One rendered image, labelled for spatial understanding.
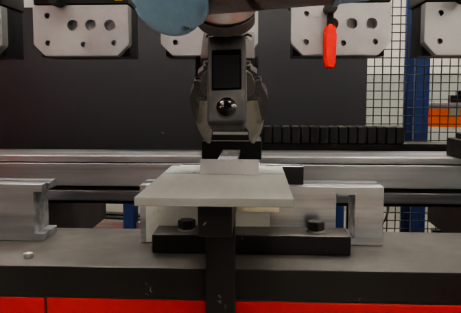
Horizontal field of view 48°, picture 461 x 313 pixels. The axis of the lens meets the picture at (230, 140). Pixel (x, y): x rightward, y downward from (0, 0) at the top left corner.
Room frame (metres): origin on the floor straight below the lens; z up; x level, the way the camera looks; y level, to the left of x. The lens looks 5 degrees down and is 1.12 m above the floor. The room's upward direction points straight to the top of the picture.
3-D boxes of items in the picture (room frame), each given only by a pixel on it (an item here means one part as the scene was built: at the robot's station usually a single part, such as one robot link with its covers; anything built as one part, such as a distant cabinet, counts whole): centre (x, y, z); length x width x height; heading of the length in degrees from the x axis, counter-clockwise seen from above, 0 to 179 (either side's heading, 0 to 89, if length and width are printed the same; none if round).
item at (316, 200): (0.85, -0.05, 0.92); 0.39 x 0.06 x 0.10; 87
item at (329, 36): (0.78, -0.15, 1.20); 0.04 x 0.02 x 0.10; 177
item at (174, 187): (0.71, 0.01, 1.00); 0.26 x 0.18 x 0.01; 177
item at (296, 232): (0.79, -0.03, 0.89); 0.30 x 0.05 x 0.03; 87
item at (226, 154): (1.02, 0.00, 1.01); 0.26 x 0.12 x 0.05; 177
